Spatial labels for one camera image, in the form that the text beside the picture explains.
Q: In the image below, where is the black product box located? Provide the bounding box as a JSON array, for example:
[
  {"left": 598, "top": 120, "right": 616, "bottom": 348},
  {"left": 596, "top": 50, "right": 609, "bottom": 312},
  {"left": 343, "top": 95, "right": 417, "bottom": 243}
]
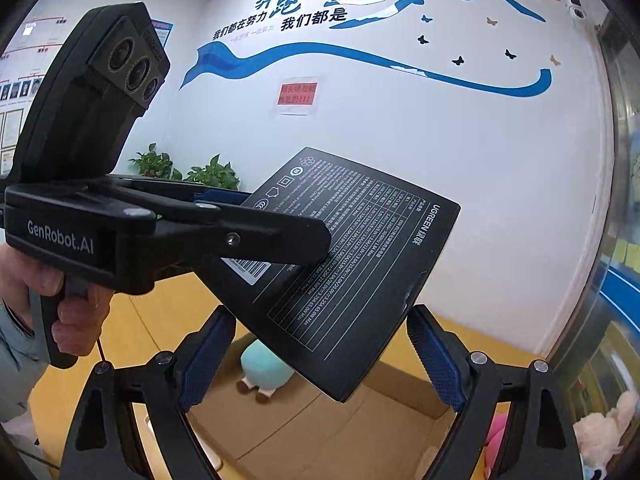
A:
[{"left": 196, "top": 148, "right": 460, "bottom": 402}]

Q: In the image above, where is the grey left sleeve forearm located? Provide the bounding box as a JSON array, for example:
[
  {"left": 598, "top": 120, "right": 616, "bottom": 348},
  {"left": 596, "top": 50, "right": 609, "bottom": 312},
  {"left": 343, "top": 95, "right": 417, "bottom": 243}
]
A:
[{"left": 0, "top": 302, "right": 48, "bottom": 422}]

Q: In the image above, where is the person's left hand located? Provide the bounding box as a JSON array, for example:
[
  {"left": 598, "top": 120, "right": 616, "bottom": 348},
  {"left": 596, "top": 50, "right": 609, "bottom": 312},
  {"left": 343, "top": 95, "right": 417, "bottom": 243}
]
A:
[{"left": 0, "top": 242, "right": 115, "bottom": 357}]

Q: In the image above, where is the green potted plant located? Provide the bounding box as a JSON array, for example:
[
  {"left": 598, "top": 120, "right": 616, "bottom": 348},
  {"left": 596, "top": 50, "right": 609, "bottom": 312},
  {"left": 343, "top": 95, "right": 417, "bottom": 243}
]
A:
[
  {"left": 129, "top": 143, "right": 182, "bottom": 181},
  {"left": 184, "top": 154, "right": 240, "bottom": 191}
]

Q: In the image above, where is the pink plush toy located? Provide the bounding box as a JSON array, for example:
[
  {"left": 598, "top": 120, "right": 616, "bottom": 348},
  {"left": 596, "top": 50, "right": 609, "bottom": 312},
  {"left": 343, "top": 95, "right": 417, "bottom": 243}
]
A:
[{"left": 484, "top": 412, "right": 508, "bottom": 479}]

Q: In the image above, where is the beige plush dog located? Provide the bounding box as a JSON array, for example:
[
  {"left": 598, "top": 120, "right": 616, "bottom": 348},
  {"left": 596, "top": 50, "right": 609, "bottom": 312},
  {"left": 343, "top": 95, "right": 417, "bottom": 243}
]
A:
[{"left": 573, "top": 391, "right": 639, "bottom": 479}]

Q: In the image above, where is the teal round plush toy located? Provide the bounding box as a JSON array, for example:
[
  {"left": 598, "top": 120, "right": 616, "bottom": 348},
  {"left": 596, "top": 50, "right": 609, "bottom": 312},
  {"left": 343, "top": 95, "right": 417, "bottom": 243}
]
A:
[{"left": 236, "top": 339, "right": 294, "bottom": 404}]

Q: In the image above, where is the brown cardboard box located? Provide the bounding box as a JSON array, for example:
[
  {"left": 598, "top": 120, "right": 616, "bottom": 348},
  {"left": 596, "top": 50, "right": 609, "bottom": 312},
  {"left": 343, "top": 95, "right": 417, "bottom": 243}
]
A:
[{"left": 189, "top": 330, "right": 454, "bottom": 479}]

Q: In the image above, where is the red paper wall notice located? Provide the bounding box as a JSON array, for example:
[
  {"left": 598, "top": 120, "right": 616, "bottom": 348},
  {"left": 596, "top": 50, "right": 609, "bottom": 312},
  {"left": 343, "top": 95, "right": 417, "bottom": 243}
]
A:
[{"left": 277, "top": 81, "right": 318, "bottom": 106}]

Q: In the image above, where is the white security camera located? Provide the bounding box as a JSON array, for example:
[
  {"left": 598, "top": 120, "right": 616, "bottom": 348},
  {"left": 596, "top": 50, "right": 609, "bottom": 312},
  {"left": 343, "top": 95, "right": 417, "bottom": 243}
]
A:
[{"left": 566, "top": 0, "right": 586, "bottom": 21}]

